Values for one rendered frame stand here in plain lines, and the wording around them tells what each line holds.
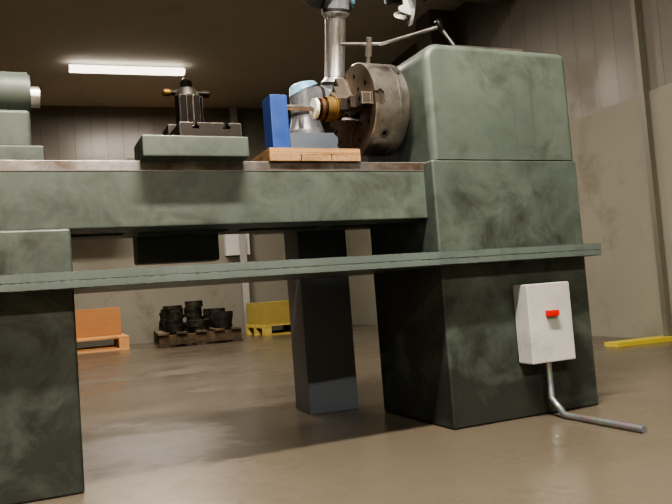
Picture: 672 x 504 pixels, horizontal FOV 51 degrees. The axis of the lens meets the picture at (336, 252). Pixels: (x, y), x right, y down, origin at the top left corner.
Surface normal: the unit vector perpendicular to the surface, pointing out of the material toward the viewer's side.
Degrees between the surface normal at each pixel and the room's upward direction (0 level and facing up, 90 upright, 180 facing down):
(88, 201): 90
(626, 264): 90
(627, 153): 90
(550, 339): 90
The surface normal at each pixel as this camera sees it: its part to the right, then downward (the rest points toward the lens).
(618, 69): -0.94, 0.05
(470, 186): 0.40, -0.08
